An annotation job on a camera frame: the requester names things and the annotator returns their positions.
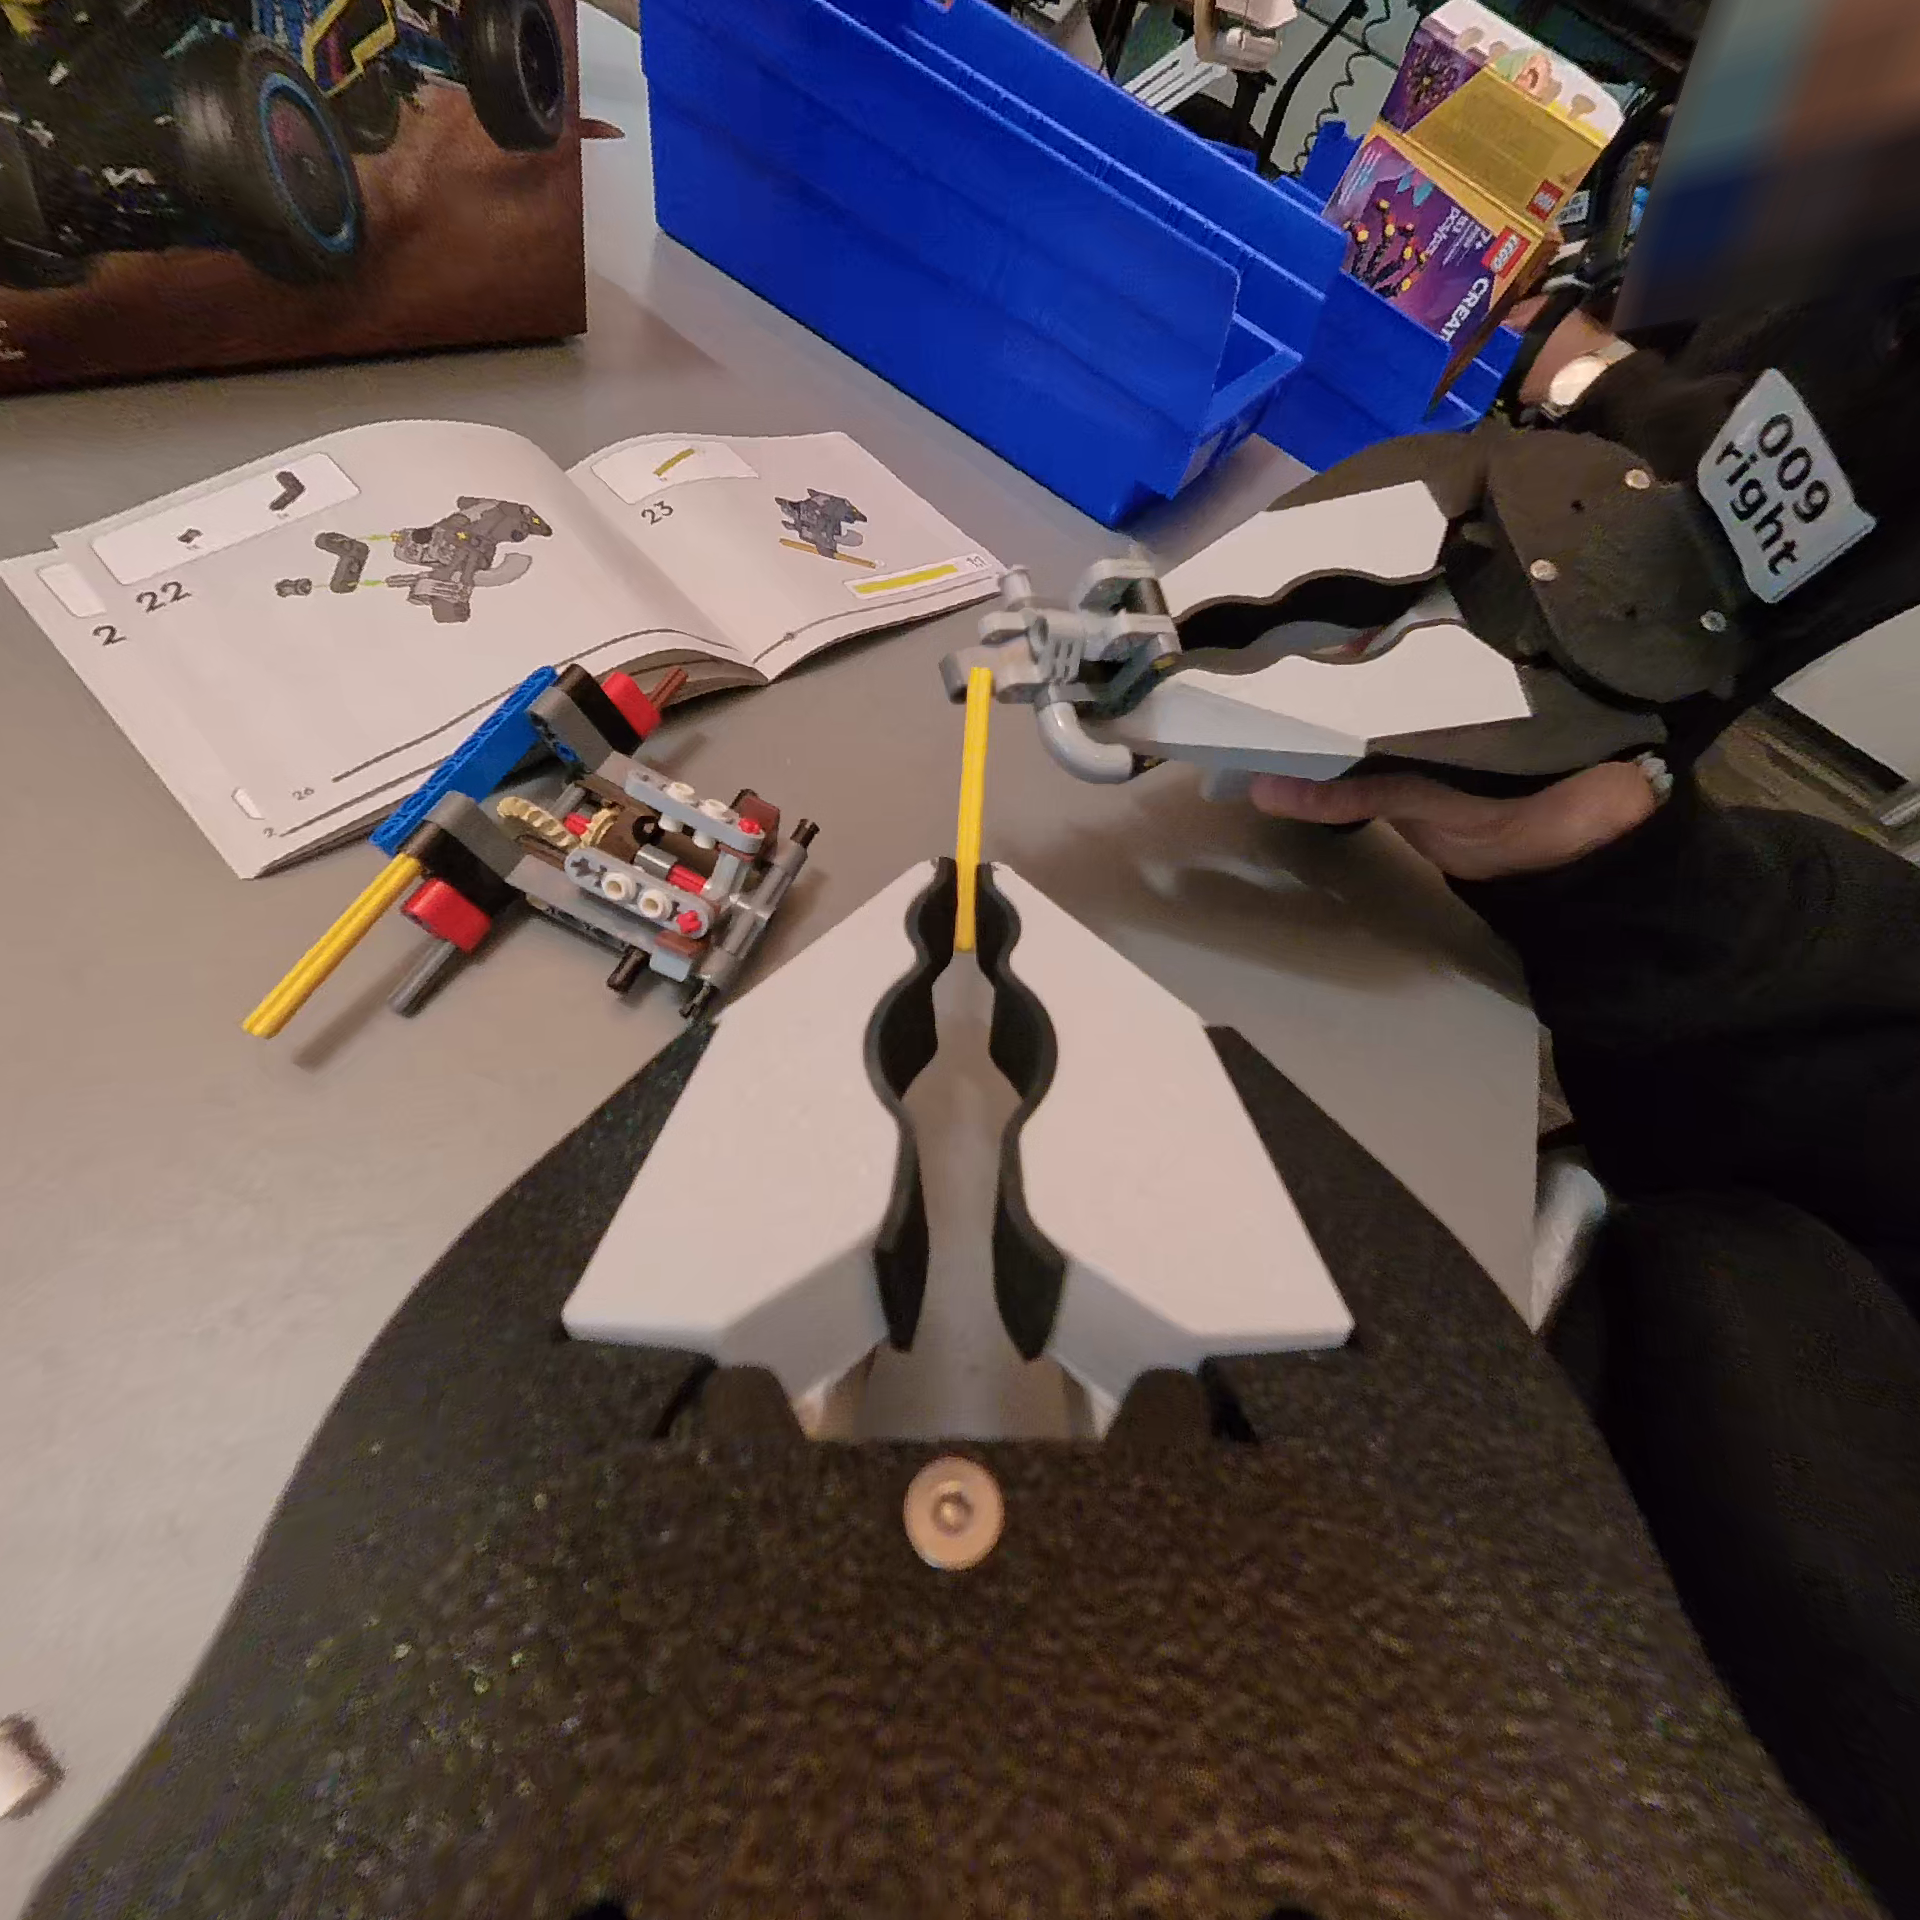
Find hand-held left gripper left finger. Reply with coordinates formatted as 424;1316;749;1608
563;856;963;1443

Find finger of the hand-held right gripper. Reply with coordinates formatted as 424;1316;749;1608
1155;479;1457;640
1117;575;1537;782

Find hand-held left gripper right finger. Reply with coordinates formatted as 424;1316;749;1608
978;861;1356;1439

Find grey lego suspension assembly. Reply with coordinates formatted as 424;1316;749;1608
942;547;1187;789

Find yellow lego axle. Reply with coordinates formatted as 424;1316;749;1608
953;667;995;956

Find instruction booklet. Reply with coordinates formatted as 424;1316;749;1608
0;427;1010;882

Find person's right forearm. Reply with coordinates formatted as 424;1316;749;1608
1448;660;1920;1247

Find purple lego box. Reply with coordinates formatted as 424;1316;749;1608
1334;127;1561;354

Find lego chassis assembly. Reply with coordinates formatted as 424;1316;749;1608
240;660;826;1039

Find yellow lego box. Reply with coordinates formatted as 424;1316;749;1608
1411;59;1626;226

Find lilac lego box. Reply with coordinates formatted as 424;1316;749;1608
1381;0;1630;139

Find lego set box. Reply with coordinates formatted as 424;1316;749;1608
0;0;587;400

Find person's right hand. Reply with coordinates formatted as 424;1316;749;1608
1252;749;1670;882

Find blue storage bin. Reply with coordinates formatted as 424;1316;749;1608
1259;119;1532;474

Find blue bin with dividers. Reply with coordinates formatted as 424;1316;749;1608
638;0;1328;527

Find poster board on white stand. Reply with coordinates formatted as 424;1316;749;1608
1117;0;1291;107

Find person's legs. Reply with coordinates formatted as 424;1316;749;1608
1553;1184;1920;1920

